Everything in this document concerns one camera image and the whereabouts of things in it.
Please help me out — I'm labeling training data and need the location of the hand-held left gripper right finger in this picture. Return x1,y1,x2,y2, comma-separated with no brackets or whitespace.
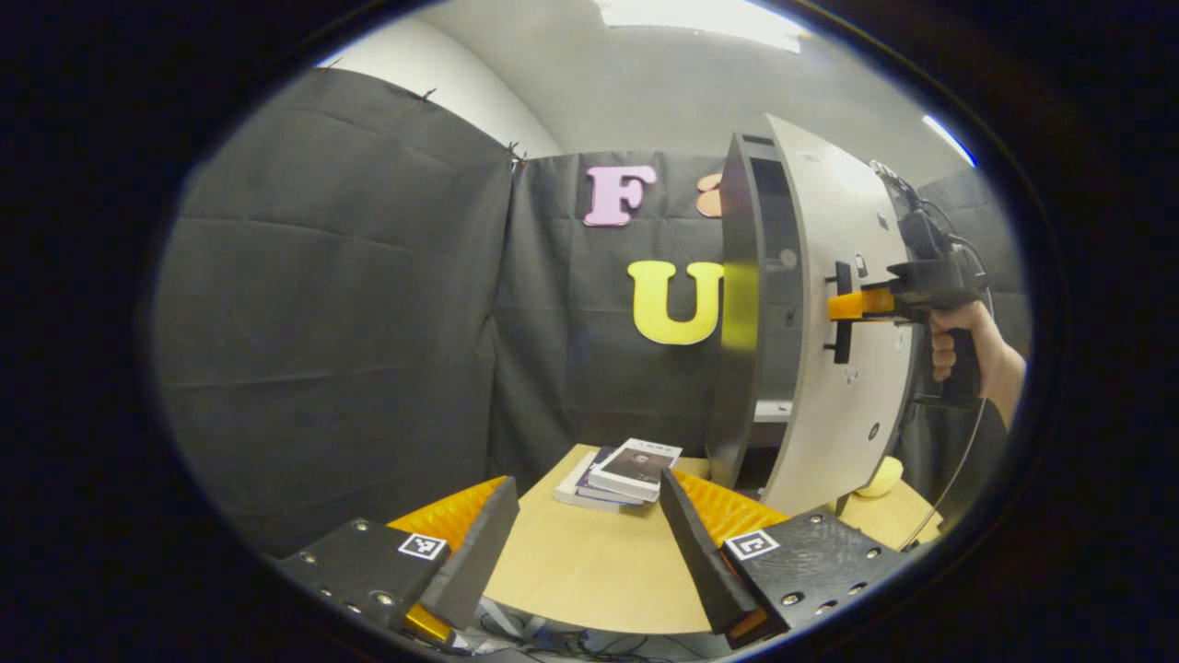
659,468,908,650

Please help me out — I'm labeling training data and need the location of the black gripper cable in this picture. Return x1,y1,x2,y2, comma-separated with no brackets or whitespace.
898,396,988,552

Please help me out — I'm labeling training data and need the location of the white book with portrait cover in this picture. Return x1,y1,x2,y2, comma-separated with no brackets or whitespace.
588,438,683,504

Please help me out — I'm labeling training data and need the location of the ceiling light panel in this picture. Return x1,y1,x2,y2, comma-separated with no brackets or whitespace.
594,0,811,53
924,115,977,169

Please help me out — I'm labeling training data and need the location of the dark grey cabinet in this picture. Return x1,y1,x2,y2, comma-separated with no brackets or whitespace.
705,132,811,489

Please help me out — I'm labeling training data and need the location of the dark blue book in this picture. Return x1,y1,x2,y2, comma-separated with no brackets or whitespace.
576,447,646,507

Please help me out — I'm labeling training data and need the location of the black backdrop cloth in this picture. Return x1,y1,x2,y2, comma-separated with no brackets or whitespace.
152,66,1033,558

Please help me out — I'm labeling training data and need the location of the yellow sponge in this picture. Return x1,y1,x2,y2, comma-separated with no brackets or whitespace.
857,456,905,499

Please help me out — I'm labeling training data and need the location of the grey cabinet door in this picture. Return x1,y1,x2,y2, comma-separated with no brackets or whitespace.
760,113,922,518

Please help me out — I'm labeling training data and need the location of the black cabinet door handle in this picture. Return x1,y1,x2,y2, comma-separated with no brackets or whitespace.
824,261,856,365

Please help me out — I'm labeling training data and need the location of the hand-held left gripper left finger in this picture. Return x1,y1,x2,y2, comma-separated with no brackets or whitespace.
276,476,521,646

